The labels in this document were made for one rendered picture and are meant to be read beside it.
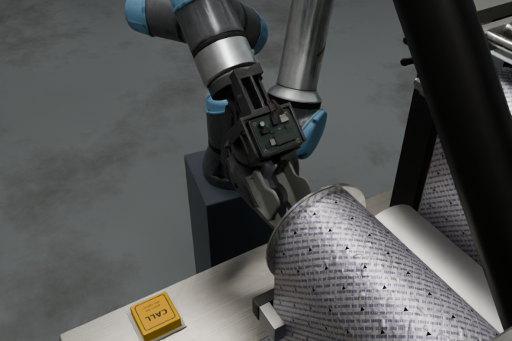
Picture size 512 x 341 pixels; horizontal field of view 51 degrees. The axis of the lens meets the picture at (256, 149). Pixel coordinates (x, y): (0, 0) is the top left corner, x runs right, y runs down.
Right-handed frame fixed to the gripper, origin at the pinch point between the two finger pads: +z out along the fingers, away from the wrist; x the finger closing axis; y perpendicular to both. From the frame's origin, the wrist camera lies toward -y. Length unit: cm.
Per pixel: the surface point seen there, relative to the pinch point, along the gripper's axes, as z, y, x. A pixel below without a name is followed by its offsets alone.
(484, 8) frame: -16.6, 12.5, 34.3
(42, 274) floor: -17, -176, -32
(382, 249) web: 5.7, 14.9, 2.1
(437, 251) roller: 9.9, 8.2, 13.4
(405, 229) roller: 6.3, 5.1, 12.6
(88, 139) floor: -80, -229, 11
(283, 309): 9.2, -0.5, -4.8
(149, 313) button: 5.3, -36.2, -15.4
